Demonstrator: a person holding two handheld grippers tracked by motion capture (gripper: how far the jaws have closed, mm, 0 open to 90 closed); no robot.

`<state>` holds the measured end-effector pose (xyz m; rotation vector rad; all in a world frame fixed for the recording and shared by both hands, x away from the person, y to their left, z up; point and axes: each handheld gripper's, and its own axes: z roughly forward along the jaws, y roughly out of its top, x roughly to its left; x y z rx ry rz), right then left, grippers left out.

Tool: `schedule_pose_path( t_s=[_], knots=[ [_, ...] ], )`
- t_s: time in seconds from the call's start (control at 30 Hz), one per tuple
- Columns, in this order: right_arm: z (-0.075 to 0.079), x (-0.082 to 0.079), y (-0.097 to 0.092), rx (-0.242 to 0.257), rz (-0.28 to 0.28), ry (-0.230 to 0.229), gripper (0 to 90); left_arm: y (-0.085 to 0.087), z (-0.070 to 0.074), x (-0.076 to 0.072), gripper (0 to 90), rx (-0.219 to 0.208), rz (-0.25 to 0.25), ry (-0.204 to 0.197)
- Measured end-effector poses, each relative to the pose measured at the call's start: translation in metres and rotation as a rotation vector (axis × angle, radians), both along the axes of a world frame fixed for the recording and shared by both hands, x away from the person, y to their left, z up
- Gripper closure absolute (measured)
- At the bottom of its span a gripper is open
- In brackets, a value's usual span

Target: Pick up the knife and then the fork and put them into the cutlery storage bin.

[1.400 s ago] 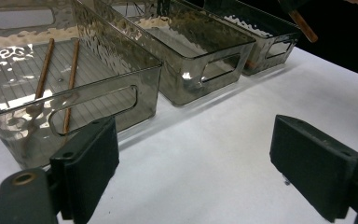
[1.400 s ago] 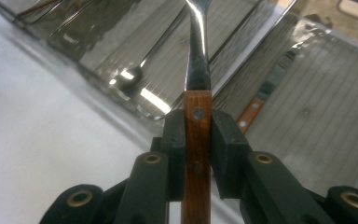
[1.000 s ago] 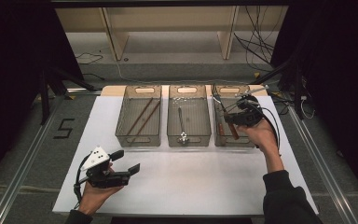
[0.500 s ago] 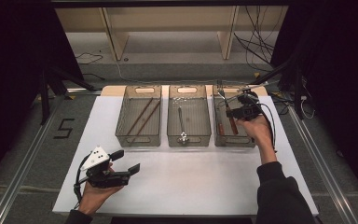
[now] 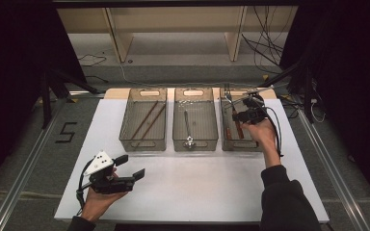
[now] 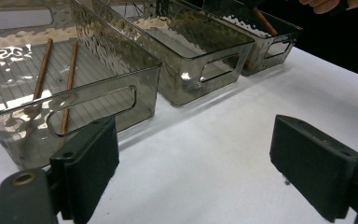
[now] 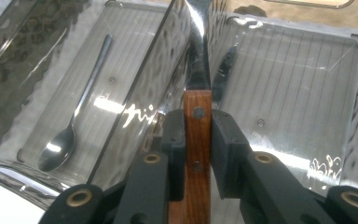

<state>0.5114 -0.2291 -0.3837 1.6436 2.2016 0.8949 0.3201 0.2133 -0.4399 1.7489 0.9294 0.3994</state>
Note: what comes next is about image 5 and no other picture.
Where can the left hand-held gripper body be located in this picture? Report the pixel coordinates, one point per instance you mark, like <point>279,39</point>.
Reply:
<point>109,184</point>

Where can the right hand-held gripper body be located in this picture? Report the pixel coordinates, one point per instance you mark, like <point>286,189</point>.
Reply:
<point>257,115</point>

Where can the smoky clear plastic bin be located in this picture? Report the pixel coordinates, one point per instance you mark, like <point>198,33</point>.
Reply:
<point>202,125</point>
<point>128,128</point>
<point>234,146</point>

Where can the brown chopstick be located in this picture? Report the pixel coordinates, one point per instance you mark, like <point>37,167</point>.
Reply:
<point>152,122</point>
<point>144,119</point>

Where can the metal spoon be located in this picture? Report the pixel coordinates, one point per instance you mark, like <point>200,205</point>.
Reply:
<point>188,125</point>

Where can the person's right hand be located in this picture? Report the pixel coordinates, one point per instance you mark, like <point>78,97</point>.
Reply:
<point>261,133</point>

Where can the person's left hand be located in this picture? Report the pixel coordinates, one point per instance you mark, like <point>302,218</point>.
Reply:
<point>96,205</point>

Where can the yellow tape piece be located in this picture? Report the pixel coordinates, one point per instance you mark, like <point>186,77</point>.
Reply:
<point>74,100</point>
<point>265,77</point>

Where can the white table cover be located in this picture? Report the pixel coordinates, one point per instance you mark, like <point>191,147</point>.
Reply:
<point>173,192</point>

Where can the black stand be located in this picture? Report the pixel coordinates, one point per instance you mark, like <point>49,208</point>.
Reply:
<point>46,102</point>
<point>308,96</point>

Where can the black curtain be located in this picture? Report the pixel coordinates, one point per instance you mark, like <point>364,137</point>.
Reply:
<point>359,80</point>
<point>9,80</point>

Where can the light wooden desk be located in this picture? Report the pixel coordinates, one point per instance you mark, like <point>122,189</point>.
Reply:
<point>118,38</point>

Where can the metal floor rail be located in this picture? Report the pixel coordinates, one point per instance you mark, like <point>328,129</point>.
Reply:
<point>335,174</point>
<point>14,192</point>

